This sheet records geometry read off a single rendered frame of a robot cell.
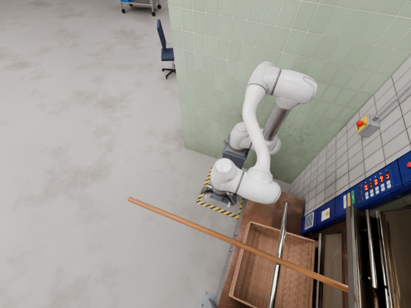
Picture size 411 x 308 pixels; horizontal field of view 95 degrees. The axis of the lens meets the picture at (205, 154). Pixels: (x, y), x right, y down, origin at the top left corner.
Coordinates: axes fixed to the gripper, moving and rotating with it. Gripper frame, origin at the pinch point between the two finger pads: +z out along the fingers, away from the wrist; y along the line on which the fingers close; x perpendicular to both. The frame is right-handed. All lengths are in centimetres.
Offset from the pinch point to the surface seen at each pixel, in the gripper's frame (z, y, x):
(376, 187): -14, -76, -32
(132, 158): 132, 144, -59
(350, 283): -12, -64, 18
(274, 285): 12, -42, 28
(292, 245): 70, -68, -10
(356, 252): -14, -65, 5
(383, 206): -13, -79, -22
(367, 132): -12, -76, -73
